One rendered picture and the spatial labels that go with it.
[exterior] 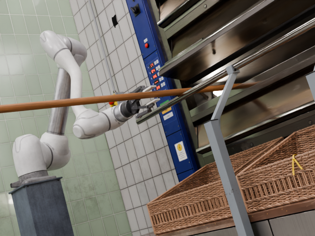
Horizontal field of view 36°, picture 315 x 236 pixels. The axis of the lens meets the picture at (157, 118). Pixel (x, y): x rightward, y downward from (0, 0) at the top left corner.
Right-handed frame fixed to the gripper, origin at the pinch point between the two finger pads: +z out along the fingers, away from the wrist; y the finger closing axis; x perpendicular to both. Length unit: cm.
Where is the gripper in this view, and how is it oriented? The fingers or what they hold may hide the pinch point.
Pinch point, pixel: (151, 94)
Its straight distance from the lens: 219.9
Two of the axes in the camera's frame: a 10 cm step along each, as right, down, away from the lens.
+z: 5.9, -3.1, -7.5
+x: -7.6, 1.0, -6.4
